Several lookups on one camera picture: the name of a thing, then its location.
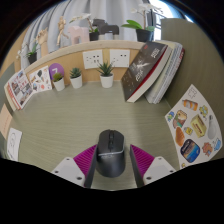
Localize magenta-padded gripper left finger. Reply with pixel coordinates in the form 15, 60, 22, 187
51, 143, 99, 189

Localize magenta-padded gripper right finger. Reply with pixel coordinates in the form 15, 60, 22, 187
129, 143, 177, 189

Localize black computer mouse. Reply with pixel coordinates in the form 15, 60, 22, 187
95, 129, 126, 178

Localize white mouse pad line drawing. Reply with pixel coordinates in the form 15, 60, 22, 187
6, 127, 23, 162

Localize colourful food sticker sheet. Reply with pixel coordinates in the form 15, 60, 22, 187
164, 83, 223, 170

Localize small plant in white pot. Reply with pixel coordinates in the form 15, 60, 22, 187
52, 72, 66, 92
69, 67, 83, 90
97, 60, 115, 89

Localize white books stack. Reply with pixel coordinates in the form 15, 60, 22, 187
144, 40, 185, 105

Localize white sticker sheet small pictures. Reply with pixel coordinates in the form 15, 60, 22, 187
28, 65, 53, 94

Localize dark book red edge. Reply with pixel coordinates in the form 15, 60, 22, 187
120, 41, 169, 103

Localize red-spined picture book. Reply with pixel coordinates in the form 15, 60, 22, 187
3, 69, 35, 111

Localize green felt desk partition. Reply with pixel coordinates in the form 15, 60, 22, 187
0, 61, 16, 108
160, 18, 224, 161

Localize white orchid in black pot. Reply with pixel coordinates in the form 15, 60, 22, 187
69, 12, 100, 42
120, 2, 164, 43
16, 41, 39, 65

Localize pink wooden horse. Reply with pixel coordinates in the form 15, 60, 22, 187
67, 25, 90, 46

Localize wooden hand model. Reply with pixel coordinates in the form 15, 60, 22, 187
34, 27, 50, 56

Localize wooden mannequin figure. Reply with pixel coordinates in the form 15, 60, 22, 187
55, 15, 68, 47

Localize dark wooden horse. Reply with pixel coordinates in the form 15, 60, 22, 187
92, 18, 120, 37

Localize dark-framed window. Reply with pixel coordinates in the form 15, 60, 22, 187
151, 0, 194, 24

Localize grey white curtain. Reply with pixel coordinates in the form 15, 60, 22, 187
19, 0, 158, 61

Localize white wall socket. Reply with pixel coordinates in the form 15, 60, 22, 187
109, 48, 131, 69
82, 49, 104, 70

